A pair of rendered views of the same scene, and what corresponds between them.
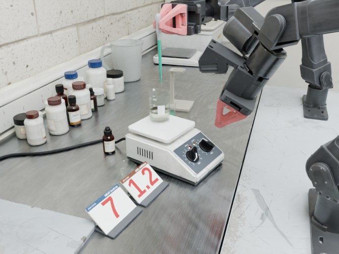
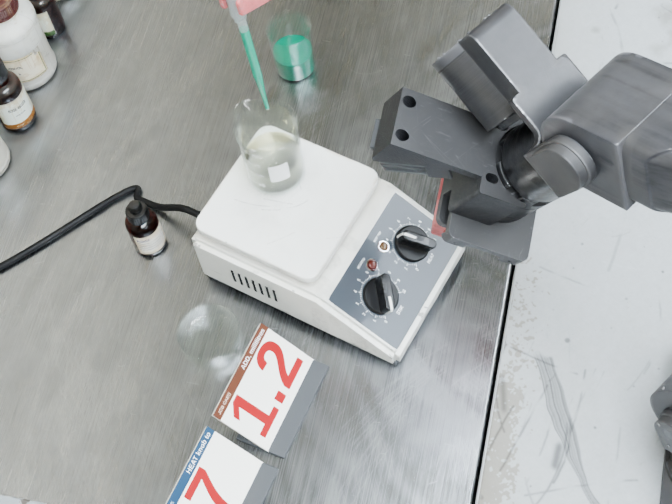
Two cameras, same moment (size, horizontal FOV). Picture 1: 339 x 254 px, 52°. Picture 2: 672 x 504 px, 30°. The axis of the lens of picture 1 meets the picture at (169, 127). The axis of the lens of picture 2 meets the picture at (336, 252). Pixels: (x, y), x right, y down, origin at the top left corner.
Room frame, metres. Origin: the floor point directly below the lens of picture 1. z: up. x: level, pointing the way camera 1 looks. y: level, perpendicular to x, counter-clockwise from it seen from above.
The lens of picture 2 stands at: (0.18, -0.05, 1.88)
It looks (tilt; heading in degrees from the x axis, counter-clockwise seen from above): 60 degrees down; 3
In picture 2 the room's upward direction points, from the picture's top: 10 degrees counter-clockwise
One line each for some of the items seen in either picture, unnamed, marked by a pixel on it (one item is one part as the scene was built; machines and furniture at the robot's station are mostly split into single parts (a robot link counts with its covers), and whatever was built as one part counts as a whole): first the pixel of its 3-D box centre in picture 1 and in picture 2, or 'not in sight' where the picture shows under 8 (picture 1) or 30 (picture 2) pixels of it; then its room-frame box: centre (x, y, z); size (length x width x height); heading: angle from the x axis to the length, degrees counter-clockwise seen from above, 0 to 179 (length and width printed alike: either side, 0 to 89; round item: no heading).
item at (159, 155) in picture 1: (171, 145); (319, 239); (0.73, 0.00, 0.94); 0.22 x 0.13 x 0.08; 55
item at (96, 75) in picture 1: (96, 78); not in sight; (1.18, 0.26, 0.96); 0.07 x 0.07 x 0.13
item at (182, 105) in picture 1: (180, 87); not in sight; (1.08, -0.04, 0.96); 0.08 x 0.08 x 0.13; 74
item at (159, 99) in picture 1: (158, 105); (268, 146); (0.77, 0.03, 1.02); 0.06 x 0.05 x 0.08; 40
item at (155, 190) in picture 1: (145, 182); (271, 390); (0.60, 0.05, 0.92); 0.09 x 0.06 x 0.04; 150
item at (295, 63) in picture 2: (168, 113); (292, 47); (0.95, 0.00, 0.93); 0.04 x 0.04 x 0.06
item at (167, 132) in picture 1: (162, 126); (287, 201); (0.74, 0.02, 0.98); 0.12 x 0.12 x 0.01; 55
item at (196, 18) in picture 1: (186, 16); not in sight; (0.86, -0.04, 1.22); 0.10 x 0.07 x 0.07; 54
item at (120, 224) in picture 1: (115, 209); (217, 497); (0.52, 0.10, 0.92); 0.09 x 0.06 x 0.04; 150
